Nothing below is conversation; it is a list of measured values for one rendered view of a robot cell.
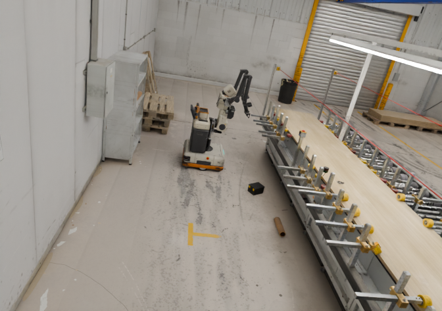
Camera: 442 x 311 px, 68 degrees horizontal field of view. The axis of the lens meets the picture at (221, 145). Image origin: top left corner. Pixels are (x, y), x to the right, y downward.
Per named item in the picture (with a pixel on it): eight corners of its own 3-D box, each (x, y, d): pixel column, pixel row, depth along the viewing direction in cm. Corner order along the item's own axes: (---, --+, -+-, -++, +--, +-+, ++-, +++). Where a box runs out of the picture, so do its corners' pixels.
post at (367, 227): (347, 271, 270) (368, 225, 252) (345, 268, 274) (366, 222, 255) (351, 272, 271) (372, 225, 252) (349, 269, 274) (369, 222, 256)
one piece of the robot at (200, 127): (187, 158, 518) (195, 109, 485) (188, 144, 567) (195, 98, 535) (208, 161, 522) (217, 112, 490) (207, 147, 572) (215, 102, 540)
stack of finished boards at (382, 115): (447, 130, 1048) (449, 125, 1041) (379, 120, 1007) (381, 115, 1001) (431, 122, 1117) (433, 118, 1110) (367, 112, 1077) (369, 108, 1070)
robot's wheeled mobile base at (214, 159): (181, 167, 518) (183, 152, 508) (183, 150, 576) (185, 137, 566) (223, 171, 527) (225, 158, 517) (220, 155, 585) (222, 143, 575)
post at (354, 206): (336, 249, 293) (354, 204, 274) (335, 246, 296) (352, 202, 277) (340, 249, 293) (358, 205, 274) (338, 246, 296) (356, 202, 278)
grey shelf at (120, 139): (101, 161, 494) (106, 58, 434) (114, 139, 576) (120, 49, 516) (131, 165, 500) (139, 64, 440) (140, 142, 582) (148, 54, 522)
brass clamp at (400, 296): (398, 308, 208) (401, 302, 206) (387, 290, 220) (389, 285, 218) (406, 308, 209) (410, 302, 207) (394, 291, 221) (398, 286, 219)
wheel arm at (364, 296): (355, 299, 206) (357, 295, 205) (352, 294, 210) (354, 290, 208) (425, 304, 213) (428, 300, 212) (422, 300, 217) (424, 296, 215)
